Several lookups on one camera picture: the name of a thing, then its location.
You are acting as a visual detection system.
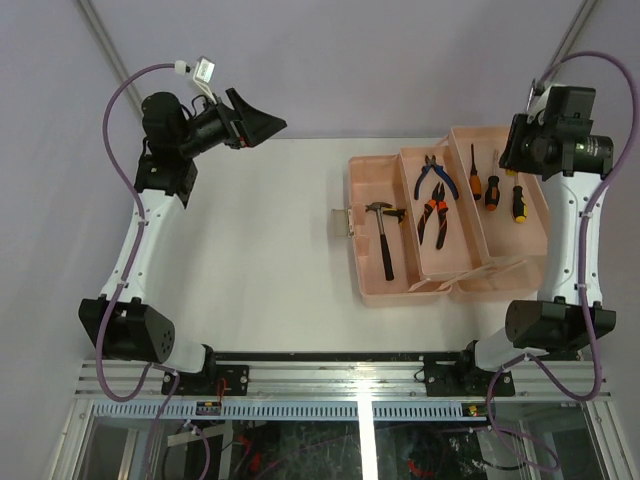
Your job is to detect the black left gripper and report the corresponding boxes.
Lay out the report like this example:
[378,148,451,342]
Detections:
[175,86,283,159]

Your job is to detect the small orange handle screwdriver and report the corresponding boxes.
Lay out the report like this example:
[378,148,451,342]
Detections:
[469,144,482,201]

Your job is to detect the black orange tip screwdriver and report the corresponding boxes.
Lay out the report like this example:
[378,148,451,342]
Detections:
[484,149,500,212]

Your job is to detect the blue handle cutting pliers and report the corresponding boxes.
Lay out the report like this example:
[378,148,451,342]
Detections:
[412,154,460,201]

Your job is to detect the orange black handle pliers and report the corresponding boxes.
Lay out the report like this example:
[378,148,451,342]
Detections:
[417,182,451,251]

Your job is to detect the pink translucent plastic toolbox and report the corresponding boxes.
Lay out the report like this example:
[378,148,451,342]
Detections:
[332,126,549,307]

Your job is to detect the claw hammer black handle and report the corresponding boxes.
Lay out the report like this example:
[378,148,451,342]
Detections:
[365,202,395,281]

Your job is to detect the long thin shaft screwdriver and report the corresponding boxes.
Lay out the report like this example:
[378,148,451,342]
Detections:
[382,207,406,224]

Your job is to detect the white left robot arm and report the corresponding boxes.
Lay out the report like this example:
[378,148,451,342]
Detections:
[78,88,287,395]

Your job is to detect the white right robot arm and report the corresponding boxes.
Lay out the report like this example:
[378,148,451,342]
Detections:
[423,84,616,397]

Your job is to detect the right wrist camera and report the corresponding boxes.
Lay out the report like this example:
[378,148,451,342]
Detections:
[525,79,553,126]

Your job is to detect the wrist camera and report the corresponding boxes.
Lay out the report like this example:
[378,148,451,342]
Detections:
[525,79,553,126]
[189,56,218,104]

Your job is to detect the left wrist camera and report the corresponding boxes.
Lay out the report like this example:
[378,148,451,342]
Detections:
[189,56,218,104]

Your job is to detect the right aluminium corner post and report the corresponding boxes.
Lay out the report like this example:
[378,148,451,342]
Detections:
[547,0,601,69]

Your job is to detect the aluminium corner post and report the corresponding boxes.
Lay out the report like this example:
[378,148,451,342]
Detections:
[547,0,601,69]
[72,0,130,84]

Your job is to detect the left aluminium corner post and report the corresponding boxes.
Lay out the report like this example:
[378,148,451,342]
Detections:
[72,0,130,84]

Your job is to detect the aluminium front rail frame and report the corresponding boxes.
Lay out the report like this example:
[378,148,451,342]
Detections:
[74,360,594,402]

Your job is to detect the slotted grey cable duct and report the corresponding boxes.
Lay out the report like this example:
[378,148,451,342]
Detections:
[93,400,465,421]

